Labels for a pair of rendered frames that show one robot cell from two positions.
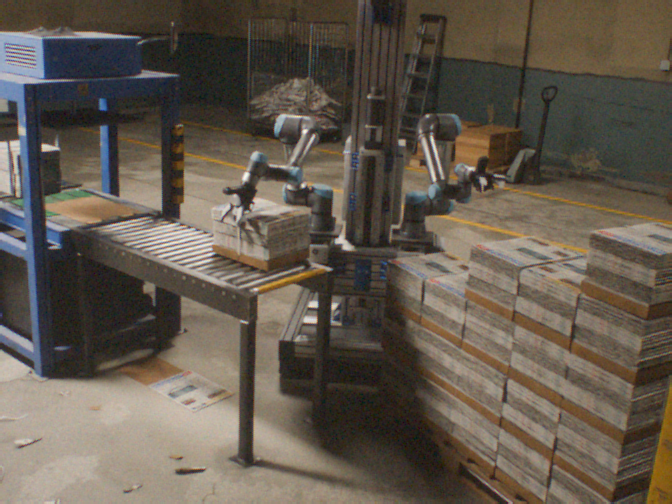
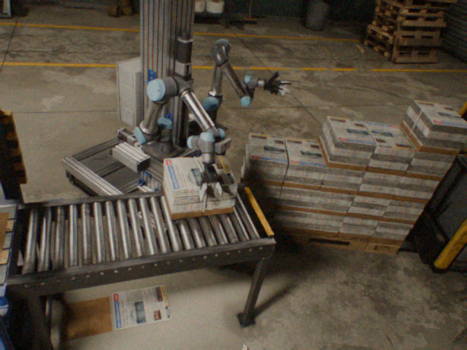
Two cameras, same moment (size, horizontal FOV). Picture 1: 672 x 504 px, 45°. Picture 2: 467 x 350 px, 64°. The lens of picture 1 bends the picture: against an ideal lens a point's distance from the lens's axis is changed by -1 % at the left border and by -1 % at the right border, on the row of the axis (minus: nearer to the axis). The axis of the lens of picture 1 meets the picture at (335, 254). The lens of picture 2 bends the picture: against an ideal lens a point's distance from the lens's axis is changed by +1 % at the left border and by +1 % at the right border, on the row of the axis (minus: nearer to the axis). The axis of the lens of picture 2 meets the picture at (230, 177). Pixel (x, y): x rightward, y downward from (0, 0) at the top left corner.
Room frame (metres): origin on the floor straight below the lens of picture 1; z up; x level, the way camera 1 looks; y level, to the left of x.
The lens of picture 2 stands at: (2.76, 1.84, 2.33)
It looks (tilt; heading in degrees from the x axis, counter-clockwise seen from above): 37 degrees down; 296
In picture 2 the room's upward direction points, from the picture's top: 10 degrees clockwise
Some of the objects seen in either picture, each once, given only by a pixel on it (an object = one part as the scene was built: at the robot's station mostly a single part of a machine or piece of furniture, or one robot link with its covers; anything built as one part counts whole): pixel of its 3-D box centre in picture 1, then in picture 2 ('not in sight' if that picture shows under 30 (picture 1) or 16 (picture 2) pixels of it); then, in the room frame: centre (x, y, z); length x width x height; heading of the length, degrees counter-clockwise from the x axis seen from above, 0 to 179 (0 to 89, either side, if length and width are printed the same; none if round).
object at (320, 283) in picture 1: (232, 249); (142, 201); (3.97, 0.53, 0.74); 1.34 x 0.05 x 0.12; 51
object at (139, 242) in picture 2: (185, 249); (136, 227); (3.81, 0.75, 0.77); 0.47 x 0.05 x 0.05; 141
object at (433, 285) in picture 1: (488, 380); (309, 194); (3.26, -0.71, 0.42); 1.17 x 0.39 x 0.83; 32
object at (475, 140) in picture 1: (468, 148); not in sight; (10.13, -1.60, 0.28); 1.20 x 0.83 x 0.57; 51
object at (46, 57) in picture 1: (71, 53); not in sight; (4.41, 1.48, 1.65); 0.60 x 0.45 x 0.20; 141
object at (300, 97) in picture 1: (296, 80); not in sight; (11.73, 0.71, 0.85); 1.21 x 0.83 x 1.71; 51
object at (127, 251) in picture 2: (177, 246); (124, 229); (3.86, 0.80, 0.77); 0.47 x 0.05 x 0.05; 141
